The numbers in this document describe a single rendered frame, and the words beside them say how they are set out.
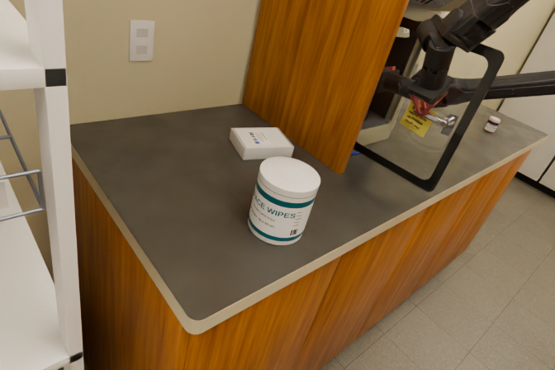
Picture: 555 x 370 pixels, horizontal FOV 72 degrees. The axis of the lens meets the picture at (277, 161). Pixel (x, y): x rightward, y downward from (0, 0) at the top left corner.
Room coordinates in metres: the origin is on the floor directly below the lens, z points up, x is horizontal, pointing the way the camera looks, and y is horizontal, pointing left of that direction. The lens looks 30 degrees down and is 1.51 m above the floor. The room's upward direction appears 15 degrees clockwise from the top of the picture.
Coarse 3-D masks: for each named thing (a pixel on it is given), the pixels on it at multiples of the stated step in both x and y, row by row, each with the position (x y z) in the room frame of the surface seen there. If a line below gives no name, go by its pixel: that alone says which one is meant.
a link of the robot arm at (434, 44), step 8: (432, 40) 0.89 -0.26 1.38; (440, 40) 0.88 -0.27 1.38; (448, 40) 0.89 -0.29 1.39; (432, 48) 0.87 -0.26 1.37; (440, 48) 0.87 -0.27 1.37; (448, 48) 0.87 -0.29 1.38; (432, 56) 0.87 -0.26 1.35; (440, 56) 0.86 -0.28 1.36; (448, 56) 0.87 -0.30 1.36; (432, 64) 0.87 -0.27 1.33; (440, 64) 0.87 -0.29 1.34; (448, 64) 0.88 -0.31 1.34
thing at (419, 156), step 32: (416, 64) 1.03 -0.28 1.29; (480, 64) 0.95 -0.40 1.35; (384, 96) 1.06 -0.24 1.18; (448, 96) 0.97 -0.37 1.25; (480, 96) 0.93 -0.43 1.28; (384, 128) 1.04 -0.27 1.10; (448, 128) 0.95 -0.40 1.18; (384, 160) 1.02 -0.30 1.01; (416, 160) 0.97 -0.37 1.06; (448, 160) 0.92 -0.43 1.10
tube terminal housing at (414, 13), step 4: (408, 8) 1.19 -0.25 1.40; (412, 8) 1.21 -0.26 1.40; (416, 8) 1.23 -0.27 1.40; (420, 8) 1.24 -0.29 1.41; (424, 8) 1.26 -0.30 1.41; (408, 12) 1.20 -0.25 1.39; (412, 12) 1.22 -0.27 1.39; (416, 12) 1.23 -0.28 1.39; (420, 12) 1.25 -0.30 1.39; (424, 12) 1.27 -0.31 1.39; (428, 12) 1.28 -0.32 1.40; (432, 12) 1.30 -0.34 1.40; (436, 12) 1.32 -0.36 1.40; (440, 12) 1.34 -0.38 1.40; (404, 16) 1.19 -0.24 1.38; (408, 16) 1.21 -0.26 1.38; (412, 16) 1.22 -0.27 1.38; (416, 16) 1.24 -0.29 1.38; (420, 16) 1.26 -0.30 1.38; (424, 16) 1.27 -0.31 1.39; (428, 16) 1.29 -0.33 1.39; (432, 16) 1.31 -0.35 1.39; (416, 20) 1.25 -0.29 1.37; (420, 20) 1.26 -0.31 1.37; (424, 20) 1.28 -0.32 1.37
